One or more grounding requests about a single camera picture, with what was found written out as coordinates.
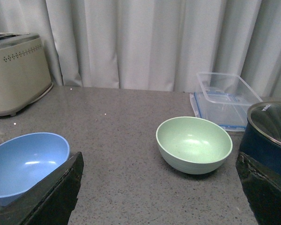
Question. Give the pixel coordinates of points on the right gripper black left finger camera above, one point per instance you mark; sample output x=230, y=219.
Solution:
x=51, y=201

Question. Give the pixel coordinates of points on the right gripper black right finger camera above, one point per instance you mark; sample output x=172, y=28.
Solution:
x=262, y=187

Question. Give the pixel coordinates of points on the blue bowl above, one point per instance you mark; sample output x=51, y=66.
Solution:
x=26, y=160

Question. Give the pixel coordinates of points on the green bowl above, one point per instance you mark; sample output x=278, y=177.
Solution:
x=193, y=145

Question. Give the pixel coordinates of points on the dark blue pot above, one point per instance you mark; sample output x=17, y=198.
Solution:
x=260, y=148

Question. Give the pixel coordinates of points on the glass pot lid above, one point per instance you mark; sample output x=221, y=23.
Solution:
x=265, y=117

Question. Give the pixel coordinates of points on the blue-rimmed container lid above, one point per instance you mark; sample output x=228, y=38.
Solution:
x=223, y=109

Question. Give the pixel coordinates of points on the clear plastic food container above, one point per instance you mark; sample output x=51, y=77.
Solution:
x=222, y=88

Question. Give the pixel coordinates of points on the cream two-slot toaster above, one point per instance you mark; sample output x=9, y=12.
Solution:
x=24, y=72

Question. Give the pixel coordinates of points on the white curtain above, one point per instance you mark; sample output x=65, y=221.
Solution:
x=153, y=44

